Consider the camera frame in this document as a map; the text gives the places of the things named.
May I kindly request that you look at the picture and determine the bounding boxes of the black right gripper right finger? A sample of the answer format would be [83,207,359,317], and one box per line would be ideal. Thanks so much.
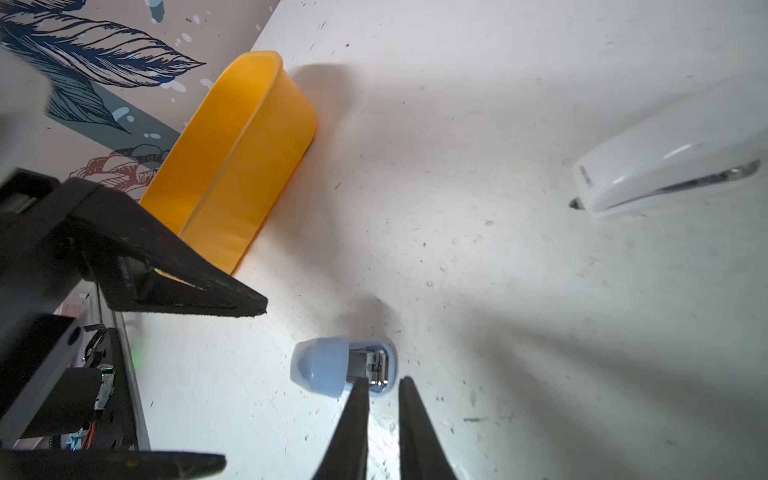
[398,376,457,480]

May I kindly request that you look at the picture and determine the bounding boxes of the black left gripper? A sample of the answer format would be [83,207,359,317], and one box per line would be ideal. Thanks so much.
[1,170,268,444]

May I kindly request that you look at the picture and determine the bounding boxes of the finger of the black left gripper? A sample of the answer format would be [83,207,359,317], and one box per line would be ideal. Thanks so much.
[1,450,227,479]

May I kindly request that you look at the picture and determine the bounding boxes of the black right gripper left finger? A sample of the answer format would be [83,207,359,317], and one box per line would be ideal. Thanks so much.
[314,378,370,480]

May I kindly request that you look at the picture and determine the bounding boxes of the blue mini stapler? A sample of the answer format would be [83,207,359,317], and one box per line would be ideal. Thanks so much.
[290,336,398,398]

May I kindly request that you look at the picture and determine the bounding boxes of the yellow plastic tray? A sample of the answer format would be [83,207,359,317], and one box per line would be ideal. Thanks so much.
[140,51,317,274]

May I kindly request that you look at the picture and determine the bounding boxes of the white mini stapler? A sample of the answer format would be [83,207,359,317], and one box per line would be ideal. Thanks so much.
[569,74,767,217]

